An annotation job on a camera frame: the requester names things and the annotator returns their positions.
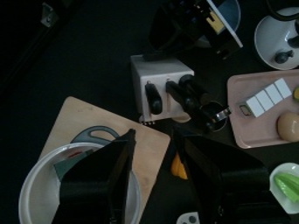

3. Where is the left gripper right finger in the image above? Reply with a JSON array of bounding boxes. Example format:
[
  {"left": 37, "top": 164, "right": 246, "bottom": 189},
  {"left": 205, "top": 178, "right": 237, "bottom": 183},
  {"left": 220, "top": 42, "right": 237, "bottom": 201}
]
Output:
[{"left": 173, "top": 125, "right": 294, "bottom": 224}]

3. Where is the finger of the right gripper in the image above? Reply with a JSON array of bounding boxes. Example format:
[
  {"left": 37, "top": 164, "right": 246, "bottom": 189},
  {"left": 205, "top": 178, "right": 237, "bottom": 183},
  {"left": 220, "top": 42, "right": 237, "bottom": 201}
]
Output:
[
  {"left": 145, "top": 0, "right": 197, "bottom": 62},
  {"left": 200, "top": 0, "right": 246, "bottom": 60}
]

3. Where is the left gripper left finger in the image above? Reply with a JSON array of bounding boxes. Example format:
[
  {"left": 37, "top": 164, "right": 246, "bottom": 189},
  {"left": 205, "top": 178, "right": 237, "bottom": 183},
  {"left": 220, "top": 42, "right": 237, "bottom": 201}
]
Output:
[{"left": 51, "top": 128, "right": 138, "bottom": 224}]

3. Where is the blue bowl white rim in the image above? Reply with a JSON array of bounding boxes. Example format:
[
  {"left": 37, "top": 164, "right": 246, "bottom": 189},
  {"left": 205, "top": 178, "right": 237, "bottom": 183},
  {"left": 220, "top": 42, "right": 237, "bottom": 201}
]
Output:
[{"left": 197, "top": 0, "right": 242, "bottom": 49}]

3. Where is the green toy starfruit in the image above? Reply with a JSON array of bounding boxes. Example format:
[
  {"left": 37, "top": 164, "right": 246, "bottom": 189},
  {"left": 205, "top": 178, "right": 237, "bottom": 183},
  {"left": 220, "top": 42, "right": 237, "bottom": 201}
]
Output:
[{"left": 274, "top": 171, "right": 299, "bottom": 204}]

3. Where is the white plate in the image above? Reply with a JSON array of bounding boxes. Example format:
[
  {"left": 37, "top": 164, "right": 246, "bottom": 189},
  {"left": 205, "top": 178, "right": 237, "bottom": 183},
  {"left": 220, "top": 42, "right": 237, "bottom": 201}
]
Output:
[{"left": 268, "top": 162, "right": 299, "bottom": 215}]

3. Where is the white toy with grey dots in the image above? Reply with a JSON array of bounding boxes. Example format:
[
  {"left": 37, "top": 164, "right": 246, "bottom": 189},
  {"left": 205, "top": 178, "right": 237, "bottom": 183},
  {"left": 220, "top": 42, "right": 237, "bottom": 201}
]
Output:
[{"left": 176, "top": 212, "right": 202, "bottom": 224}]

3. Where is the orange toy piece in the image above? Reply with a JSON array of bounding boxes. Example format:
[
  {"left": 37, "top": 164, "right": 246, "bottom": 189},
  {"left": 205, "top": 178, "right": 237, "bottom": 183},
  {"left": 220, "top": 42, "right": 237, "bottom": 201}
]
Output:
[{"left": 170, "top": 150, "right": 190, "bottom": 180}]

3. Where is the wooden tray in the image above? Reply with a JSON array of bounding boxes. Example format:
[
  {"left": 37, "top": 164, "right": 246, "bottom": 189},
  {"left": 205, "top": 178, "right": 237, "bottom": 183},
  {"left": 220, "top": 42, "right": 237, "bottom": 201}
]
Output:
[{"left": 226, "top": 68, "right": 299, "bottom": 150}]

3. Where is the white sliced toy block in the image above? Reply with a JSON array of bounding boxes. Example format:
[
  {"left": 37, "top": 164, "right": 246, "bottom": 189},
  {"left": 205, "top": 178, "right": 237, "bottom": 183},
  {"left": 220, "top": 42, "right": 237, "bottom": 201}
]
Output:
[{"left": 238, "top": 77, "right": 294, "bottom": 119}]

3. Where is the tan toy onion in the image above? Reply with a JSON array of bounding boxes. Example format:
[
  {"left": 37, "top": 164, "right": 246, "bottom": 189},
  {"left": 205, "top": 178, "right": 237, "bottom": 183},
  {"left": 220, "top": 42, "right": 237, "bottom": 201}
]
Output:
[{"left": 276, "top": 111, "right": 299, "bottom": 144}]

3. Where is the red wooden toy coffee grinder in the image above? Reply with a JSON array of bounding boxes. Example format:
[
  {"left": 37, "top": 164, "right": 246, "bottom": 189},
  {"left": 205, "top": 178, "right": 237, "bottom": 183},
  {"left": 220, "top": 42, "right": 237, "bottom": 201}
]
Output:
[{"left": 18, "top": 95, "right": 174, "bottom": 224}]

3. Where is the white kettle grey handle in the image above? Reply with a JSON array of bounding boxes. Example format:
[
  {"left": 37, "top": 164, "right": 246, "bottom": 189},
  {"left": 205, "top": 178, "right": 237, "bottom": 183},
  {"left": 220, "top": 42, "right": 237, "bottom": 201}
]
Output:
[{"left": 254, "top": 0, "right": 299, "bottom": 71}]

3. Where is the black handled knife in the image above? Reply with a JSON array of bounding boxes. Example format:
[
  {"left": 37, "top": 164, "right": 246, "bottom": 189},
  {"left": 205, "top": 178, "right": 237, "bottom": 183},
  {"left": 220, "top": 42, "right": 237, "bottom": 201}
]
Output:
[
  {"left": 178, "top": 73, "right": 212, "bottom": 103},
  {"left": 165, "top": 80, "right": 202, "bottom": 112}
]

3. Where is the small metal cup black handle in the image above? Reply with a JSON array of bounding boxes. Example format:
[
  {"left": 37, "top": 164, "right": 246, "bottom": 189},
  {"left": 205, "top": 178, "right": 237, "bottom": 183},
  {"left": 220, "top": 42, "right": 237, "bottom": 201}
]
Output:
[{"left": 198, "top": 100, "right": 234, "bottom": 133}]

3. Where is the grey metal bracket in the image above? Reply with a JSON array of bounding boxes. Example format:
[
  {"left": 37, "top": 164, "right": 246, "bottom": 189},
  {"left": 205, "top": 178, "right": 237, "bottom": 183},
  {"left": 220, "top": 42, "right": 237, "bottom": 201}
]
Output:
[{"left": 41, "top": 2, "right": 62, "bottom": 29}]

